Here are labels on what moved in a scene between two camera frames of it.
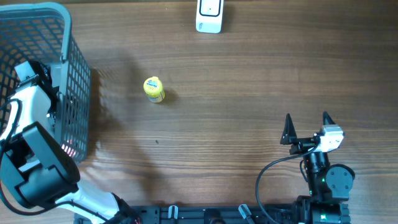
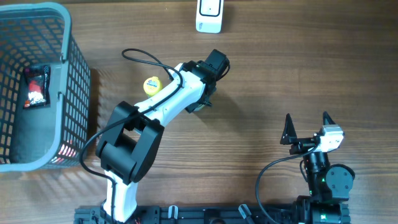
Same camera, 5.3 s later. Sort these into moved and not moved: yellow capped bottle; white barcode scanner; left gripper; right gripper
Moved: left gripper
Not moved: right gripper; yellow capped bottle; white barcode scanner
